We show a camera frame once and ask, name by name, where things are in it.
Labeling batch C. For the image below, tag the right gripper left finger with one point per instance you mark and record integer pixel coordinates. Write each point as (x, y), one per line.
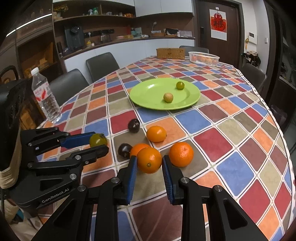
(125, 188)

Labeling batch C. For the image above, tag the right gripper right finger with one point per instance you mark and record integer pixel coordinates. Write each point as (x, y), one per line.
(172, 175)

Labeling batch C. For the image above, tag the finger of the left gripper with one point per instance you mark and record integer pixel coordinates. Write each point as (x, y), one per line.
(72, 141)
(87, 156)

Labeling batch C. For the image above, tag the green tomato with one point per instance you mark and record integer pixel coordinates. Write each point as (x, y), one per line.
(97, 139)

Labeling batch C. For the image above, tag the large orange mandarin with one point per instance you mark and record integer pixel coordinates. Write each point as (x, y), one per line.
(149, 160)

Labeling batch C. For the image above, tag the dark plum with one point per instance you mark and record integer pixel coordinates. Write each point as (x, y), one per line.
(134, 125)
(124, 150)

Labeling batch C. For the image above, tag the dark chair near left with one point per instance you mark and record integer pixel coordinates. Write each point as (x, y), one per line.
(67, 85)

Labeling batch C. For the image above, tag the dark chair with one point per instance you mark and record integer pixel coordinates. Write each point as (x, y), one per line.
(101, 65)
(67, 85)
(254, 75)

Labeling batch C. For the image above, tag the clear water bottle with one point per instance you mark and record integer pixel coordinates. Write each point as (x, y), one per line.
(44, 96)

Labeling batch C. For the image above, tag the colourful checkered tablecloth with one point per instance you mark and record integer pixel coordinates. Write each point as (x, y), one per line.
(228, 138)

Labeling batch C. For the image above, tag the small tan fruit on plate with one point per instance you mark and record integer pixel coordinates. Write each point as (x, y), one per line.
(168, 97)

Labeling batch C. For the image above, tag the green plate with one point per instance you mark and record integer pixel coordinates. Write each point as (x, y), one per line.
(149, 94)

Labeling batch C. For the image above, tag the small green fruit on plate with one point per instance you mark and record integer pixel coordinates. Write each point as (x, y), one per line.
(180, 85)

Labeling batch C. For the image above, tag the black coffee machine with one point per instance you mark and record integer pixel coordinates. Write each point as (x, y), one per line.
(74, 37)

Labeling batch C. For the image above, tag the white plastic fruit basket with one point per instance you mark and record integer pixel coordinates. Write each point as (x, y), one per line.
(203, 58)

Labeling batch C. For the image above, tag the woven wicker box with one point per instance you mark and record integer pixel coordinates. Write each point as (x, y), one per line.
(171, 53)

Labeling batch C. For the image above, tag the dark chair far end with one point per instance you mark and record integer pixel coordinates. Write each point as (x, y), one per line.
(188, 49)

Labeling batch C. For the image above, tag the dark chair far right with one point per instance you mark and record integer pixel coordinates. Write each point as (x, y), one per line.
(254, 75)

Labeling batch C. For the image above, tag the red calligraphy door poster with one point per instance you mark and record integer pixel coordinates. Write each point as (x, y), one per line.
(218, 24)

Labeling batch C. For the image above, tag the white wall intercom panel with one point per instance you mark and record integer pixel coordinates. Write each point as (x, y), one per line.
(252, 38)

